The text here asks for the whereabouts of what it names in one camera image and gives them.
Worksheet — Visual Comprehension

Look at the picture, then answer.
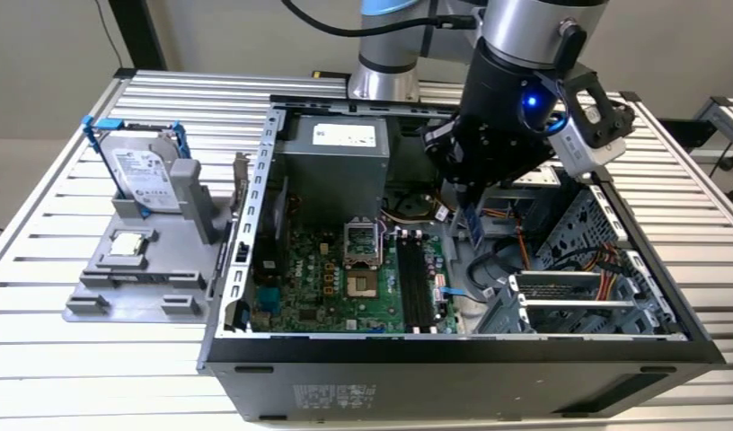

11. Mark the graphics card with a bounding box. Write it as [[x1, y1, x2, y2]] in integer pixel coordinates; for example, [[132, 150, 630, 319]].
[[226, 151, 253, 225]]

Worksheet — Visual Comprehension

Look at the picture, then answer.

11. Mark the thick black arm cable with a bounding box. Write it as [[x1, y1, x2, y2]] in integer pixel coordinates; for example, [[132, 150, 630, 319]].
[[280, 0, 485, 38]]

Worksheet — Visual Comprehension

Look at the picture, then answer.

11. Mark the thin orange wire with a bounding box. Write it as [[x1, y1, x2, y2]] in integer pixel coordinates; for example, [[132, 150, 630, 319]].
[[513, 226, 533, 273]]

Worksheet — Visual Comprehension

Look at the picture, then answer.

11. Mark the grey parts rack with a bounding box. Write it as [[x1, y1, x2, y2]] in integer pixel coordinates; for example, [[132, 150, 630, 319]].
[[62, 159, 240, 324]]

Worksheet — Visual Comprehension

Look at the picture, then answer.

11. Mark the orange yellow wire bundle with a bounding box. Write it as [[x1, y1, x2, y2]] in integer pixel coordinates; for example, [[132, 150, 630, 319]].
[[593, 242, 625, 311]]

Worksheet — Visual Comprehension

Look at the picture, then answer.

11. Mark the blue RAM stick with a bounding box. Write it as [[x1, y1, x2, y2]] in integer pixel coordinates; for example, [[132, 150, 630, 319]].
[[461, 199, 486, 251]]

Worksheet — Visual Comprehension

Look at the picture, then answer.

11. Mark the silver CPU chip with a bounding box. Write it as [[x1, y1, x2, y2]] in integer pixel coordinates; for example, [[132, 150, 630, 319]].
[[111, 233, 148, 257]]

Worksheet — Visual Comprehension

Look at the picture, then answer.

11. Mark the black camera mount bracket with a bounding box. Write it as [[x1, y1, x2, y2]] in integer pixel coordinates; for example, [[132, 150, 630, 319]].
[[566, 71, 636, 147]]

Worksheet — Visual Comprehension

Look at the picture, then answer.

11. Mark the thin black wall cable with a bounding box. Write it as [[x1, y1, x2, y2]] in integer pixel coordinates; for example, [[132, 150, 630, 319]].
[[94, 0, 128, 68]]

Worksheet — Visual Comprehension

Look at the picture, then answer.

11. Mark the black RAM slot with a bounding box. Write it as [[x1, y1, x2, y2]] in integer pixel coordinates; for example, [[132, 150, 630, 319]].
[[396, 229, 417, 334], [416, 229, 438, 334], [408, 229, 430, 334], [402, 229, 424, 334]]

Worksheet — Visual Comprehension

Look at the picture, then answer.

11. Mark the neighbouring metal slat table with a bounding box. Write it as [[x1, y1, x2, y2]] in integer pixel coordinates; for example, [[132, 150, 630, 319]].
[[689, 94, 733, 158]]

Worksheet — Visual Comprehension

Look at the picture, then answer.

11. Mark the CPU socket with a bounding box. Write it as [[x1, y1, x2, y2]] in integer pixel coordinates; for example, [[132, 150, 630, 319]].
[[346, 268, 380, 298]]

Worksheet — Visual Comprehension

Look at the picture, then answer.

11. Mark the silver disk bay cage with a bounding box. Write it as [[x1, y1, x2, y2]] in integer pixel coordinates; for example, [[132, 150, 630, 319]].
[[477, 268, 680, 336]]

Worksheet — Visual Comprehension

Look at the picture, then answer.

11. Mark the black looped cable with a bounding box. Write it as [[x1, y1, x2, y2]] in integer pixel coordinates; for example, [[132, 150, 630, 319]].
[[465, 235, 541, 300]]

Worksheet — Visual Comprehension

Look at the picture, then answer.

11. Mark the metal socket cover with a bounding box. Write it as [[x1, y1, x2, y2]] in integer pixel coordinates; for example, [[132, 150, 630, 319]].
[[341, 217, 384, 270]]

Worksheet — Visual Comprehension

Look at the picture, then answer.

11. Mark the green motherboard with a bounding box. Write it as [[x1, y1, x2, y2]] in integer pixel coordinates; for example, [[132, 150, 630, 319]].
[[249, 224, 461, 334]]

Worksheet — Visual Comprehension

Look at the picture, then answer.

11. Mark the black metal post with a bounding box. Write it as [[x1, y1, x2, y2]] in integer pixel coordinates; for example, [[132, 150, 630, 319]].
[[105, 0, 169, 72]]

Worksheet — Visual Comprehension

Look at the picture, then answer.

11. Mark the blue disk carrier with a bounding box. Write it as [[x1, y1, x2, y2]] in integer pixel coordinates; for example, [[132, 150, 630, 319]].
[[79, 115, 193, 221]]

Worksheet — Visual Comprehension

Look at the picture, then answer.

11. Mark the black cooling fan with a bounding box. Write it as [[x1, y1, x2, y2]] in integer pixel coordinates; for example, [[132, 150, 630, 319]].
[[382, 187, 452, 224]]

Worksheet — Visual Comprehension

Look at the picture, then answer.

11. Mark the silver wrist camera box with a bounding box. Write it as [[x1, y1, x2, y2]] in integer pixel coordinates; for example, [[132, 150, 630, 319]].
[[549, 105, 629, 183]]

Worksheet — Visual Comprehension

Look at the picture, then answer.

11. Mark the silver hard disk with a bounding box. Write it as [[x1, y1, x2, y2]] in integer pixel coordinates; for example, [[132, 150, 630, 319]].
[[99, 129, 185, 215]]

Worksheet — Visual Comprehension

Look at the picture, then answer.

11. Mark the grey power supply unit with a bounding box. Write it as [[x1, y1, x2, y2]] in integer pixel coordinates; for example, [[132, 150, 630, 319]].
[[276, 115, 392, 225]]

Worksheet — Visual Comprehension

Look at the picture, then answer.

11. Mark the black open PC case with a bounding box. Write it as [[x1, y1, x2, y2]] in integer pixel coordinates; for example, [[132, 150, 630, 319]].
[[196, 92, 728, 423]]

